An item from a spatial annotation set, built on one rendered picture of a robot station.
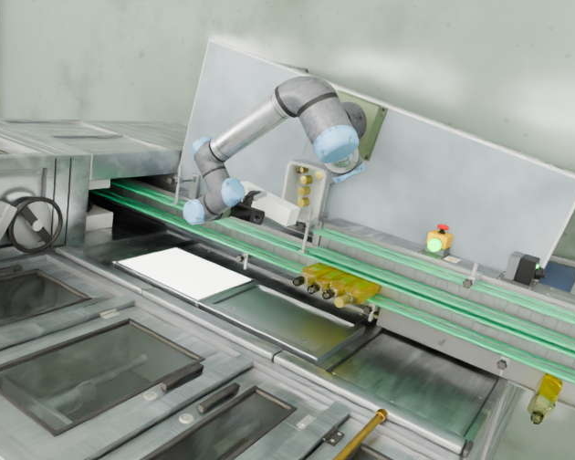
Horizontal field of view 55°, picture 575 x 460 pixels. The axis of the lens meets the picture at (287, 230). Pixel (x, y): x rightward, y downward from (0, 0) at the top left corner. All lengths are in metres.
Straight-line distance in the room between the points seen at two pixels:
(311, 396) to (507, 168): 0.97
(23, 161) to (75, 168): 0.22
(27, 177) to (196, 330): 0.85
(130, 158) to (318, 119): 1.20
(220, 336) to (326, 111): 0.77
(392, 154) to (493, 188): 0.37
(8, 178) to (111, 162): 0.43
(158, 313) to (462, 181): 1.11
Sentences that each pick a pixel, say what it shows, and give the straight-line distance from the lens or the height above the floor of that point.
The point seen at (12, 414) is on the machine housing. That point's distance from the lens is 1.46.
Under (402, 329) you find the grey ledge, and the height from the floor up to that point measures 0.88.
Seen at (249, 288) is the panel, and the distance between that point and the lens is 2.08.
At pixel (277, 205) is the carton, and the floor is 1.11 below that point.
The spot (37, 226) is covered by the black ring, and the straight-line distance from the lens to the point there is 2.20.
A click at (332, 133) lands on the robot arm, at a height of 1.43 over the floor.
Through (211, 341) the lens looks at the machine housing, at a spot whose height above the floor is 1.43.
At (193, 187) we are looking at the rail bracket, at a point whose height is 0.86.
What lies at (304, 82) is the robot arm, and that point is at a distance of 1.47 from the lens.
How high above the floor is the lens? 2.67
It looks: 56 degrees down
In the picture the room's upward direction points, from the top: 105 degrees counter-clockwise
